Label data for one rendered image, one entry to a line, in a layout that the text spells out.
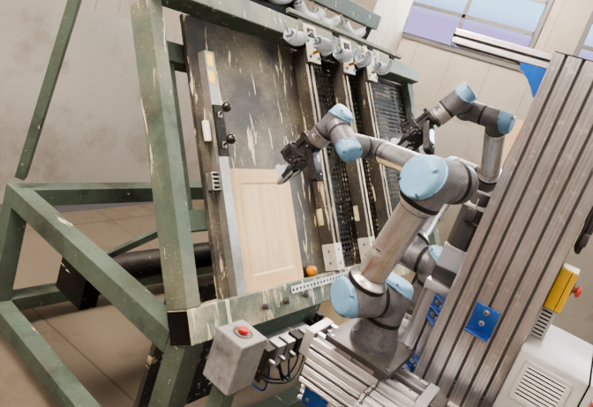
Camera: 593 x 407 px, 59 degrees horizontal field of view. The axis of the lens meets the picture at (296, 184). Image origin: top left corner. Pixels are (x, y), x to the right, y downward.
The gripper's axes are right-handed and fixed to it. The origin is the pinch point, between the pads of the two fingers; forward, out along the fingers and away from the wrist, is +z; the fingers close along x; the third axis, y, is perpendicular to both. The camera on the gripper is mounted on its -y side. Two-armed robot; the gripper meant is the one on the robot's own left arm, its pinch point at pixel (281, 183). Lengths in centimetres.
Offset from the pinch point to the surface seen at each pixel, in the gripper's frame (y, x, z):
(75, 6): 115, 16, 24
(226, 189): 14.2, -0.1, 21.1
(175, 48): 68, 7, 1
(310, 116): 40, -64, 1
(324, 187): 8, -62, 17
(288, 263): -15, -33, 37
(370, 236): -17, -96, 27
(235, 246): -5.1, 0.2, 31.5
